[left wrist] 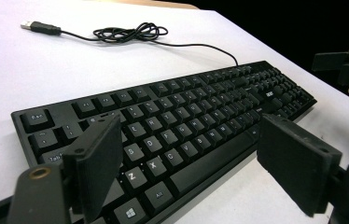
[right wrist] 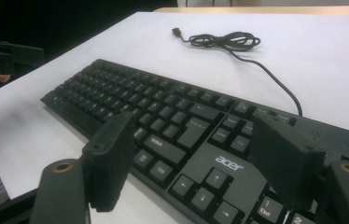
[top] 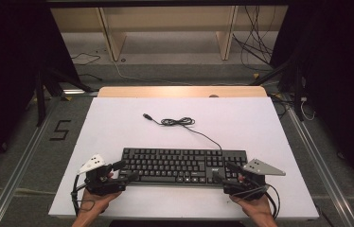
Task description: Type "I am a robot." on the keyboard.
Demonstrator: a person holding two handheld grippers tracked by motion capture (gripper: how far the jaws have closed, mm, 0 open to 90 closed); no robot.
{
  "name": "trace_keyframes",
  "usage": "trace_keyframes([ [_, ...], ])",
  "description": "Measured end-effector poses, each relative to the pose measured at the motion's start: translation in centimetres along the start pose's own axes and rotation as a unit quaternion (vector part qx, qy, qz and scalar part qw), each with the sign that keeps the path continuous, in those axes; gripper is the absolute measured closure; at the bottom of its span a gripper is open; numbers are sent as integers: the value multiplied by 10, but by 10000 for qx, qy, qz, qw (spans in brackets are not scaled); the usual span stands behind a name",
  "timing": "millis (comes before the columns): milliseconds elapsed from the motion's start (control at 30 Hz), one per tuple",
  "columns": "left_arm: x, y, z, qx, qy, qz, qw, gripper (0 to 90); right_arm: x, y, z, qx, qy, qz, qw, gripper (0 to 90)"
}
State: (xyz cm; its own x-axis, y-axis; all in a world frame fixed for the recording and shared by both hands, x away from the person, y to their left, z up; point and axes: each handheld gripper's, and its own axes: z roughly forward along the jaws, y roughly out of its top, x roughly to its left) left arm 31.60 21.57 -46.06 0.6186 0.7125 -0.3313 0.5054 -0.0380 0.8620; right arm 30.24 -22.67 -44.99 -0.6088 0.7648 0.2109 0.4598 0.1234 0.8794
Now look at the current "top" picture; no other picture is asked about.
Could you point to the person's right hand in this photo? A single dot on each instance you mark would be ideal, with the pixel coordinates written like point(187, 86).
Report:
point(254, 206)

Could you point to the black frame bar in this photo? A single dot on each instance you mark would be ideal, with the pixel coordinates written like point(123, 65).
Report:
point(165, 3)

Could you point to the light wooden table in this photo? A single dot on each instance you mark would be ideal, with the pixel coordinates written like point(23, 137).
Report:
point(165, 92)

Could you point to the aluminium floor rail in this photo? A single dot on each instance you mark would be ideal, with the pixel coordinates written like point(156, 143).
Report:
point(17, 176)
point(320, 164)

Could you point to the black computer keyboard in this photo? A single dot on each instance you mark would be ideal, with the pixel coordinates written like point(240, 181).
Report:
point(172, 164)

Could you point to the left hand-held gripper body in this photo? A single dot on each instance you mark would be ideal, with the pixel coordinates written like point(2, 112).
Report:
point(97, 179)

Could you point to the white foam board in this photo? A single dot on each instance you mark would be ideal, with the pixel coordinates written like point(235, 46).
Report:
point(244, 126)

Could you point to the dark curtain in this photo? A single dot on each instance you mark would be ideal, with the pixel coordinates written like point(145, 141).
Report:
point(345, 78)
point(4, 78)

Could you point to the light wooden shelf unit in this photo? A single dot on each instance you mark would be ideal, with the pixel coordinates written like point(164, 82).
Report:
point(115, 41)

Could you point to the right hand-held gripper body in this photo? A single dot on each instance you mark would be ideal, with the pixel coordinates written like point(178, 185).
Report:
point(254, 179)

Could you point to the person's left hand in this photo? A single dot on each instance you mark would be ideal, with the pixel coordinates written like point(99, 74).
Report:
point(99, 201)

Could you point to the black metal stand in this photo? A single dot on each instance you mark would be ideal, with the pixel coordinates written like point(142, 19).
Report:
point(41, 101)
point(298, 91)

